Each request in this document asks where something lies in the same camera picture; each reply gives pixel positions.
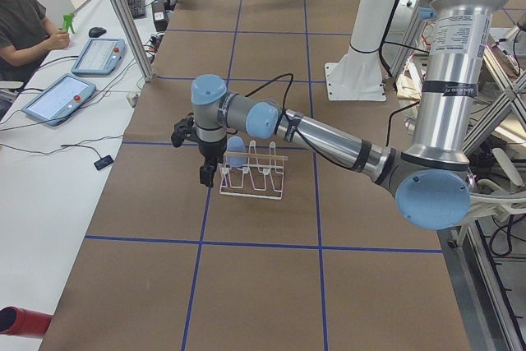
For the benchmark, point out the light blue plastic cup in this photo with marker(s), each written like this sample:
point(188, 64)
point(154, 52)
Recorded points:
point(236, 152)

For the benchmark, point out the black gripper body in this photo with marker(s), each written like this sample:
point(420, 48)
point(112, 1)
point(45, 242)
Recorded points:
point(209, 151)

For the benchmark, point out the grey teach pendant tablet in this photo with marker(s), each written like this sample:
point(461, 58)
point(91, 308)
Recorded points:
point(99, 57)

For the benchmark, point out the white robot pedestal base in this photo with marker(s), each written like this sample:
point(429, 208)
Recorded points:
point(358, 76)

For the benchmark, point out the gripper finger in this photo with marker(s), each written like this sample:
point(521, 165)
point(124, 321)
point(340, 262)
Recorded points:
point(205, 175)
point(211, 175)

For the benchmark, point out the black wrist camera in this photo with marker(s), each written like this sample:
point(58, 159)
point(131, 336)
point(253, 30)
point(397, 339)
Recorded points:
point(184, 130)

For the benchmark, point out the seated person in dark shirt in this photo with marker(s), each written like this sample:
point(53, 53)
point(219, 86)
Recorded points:
point(27, 37)

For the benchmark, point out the aluminium extrusion frame post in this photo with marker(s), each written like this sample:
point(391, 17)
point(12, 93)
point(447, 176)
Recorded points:
point(124, 16)

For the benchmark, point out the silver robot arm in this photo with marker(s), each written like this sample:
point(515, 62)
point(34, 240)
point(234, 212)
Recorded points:
point(429, 179)

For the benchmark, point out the black computer mouse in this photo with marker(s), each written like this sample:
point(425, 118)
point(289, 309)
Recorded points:
point(96, 32)

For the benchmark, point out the white wire cup holder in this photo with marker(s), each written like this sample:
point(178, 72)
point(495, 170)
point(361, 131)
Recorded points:
point(262, 176)

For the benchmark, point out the red cylinder object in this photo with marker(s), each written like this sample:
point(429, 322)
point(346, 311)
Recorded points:
point(23, 322)

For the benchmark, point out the small black usb device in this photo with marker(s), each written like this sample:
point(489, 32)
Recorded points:
point(103, 162)

